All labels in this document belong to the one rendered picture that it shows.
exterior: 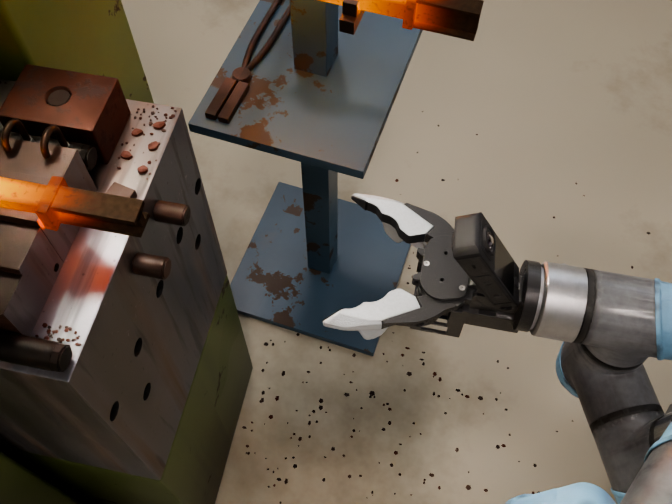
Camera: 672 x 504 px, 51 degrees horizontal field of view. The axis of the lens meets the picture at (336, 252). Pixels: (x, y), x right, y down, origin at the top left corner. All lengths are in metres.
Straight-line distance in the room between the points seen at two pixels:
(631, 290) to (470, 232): 0.18
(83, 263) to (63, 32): 0.37
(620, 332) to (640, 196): 1.43
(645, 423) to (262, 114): 0.74
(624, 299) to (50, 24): 0.79
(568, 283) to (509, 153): 1.42
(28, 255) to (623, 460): 0.63
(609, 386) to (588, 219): 1.27
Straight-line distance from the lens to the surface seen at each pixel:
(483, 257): 0.63
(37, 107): 0.92
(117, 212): 0.75
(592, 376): 0.80
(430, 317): 0.68
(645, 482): 0.49
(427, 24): 0.97
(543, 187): 2.06
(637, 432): 0.78
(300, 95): 1.21
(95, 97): 0.90
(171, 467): 1.24
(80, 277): 0.84
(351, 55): 1.28
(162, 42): 2.42
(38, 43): 1.04
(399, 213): 0.73
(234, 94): 1.21
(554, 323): 0.71
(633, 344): 0.74
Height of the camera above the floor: 1.61
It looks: 60 degrees down
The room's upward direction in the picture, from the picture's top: straight up
